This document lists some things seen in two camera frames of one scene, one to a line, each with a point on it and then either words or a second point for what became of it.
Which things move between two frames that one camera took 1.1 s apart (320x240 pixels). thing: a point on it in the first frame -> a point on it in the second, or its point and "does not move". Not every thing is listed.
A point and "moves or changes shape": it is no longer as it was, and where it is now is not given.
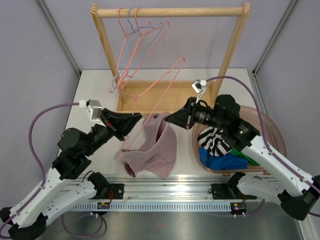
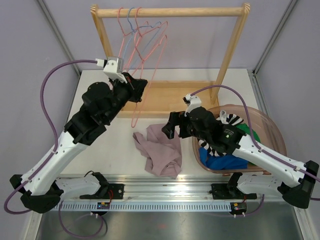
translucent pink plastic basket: x=275 y=135 does not move
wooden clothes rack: x=148 y=95 does not move
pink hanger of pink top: x=181 y=64 -> x=149 y=68
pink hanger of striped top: x=164 y=25 -> x=144 y=41
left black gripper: x=120 y=124 -> x=135 y=87
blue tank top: x=228 y=161 does not move
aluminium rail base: x=161 y=192 does not move
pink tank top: x=158 y=156 moves or changes shape
